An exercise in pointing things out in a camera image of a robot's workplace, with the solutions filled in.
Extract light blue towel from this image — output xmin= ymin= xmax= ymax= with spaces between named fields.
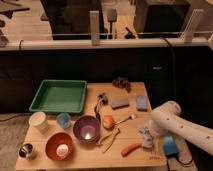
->
xmin=139 ymin=126 xmax=154 ymax=149

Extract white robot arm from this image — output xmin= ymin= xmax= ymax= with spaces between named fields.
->
xmin=148 ymin=101 xmax=213 ymax=156

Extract purple bowl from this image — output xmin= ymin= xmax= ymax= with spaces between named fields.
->
xmin=73 ymin=115 xmax=101 ymax=143

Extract red bowl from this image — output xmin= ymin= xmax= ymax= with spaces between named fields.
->
xmin=45 ymin=132 xmax=73 ymax=161

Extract grey sponge block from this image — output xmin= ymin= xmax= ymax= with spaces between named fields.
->
xmin=110 ymin=98 xmax=129 ymax=110

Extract peach fruit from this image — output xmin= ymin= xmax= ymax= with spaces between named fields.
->
xmin=102 ymin=115 xmax=115 ymax=129

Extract blue sponge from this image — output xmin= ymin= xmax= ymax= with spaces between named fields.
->
xmin=136 ymin=96 xmax=147 ymax=111

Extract white-headed brush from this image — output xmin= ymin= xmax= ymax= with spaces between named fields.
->
xmin=115 ymin=114 xmax=137 ymax=125

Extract yellow tongs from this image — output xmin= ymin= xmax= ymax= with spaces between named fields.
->
xmin=96 ymin=128 xmax=120 ymax=153

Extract green plastic tray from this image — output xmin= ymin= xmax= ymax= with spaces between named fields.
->
xmin=29 ymin=80 xmax=87 ymax=115

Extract small blue cup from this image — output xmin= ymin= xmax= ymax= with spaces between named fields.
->
xmin=56 ymin=113 xmax=71 ymax=129

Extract white paper cup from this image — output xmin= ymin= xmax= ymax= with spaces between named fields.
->
xmin=28 ymin=112 xmax=48 ymax=133

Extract blue box off table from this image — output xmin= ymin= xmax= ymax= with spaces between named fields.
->
xmin=163 ymin=136 xmax=179 ymax=157

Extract small metal cup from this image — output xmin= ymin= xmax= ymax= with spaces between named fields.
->
xmin=18 ymin=143 xmax=36 ymax=159

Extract black-handled tool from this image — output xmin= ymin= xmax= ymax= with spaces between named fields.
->
xmin=94 ymin=93 xmax=108 ymax=120

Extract black cable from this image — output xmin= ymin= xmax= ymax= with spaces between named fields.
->
xmin=175 ymin=155 xmax=195 ymax=167

